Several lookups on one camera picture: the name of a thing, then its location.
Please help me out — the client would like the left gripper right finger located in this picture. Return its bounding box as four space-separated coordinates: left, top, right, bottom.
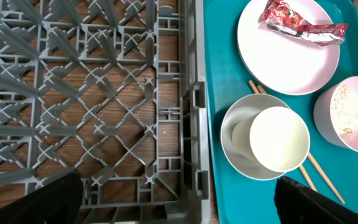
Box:
274 176 358 224

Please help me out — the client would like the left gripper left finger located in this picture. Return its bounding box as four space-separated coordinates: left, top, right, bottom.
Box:
0 172 83 224

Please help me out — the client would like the grey shallow bowl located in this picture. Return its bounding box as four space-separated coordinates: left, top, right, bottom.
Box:
220 94 288 180

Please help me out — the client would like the red snack wrapper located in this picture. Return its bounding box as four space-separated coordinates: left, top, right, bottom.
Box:
259 0 348 47

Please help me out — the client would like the teal plastic tray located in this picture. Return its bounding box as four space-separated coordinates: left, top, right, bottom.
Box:
204 1 358 223

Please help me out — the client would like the upper wooden chopstick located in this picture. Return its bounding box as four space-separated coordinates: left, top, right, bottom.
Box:
256 84 346 205

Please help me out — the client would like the wooden chopstick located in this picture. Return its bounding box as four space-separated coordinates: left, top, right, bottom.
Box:
256 84 346 205
248 80 317 191

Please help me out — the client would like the grey plastic dish rack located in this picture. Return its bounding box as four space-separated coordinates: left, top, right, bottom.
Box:
0 0 211 223

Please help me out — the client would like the lower wooden chopstick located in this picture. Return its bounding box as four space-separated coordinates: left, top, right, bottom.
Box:
248 80 317 191

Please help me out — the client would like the large white plate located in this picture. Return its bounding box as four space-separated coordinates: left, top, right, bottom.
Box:
237 0 340 95

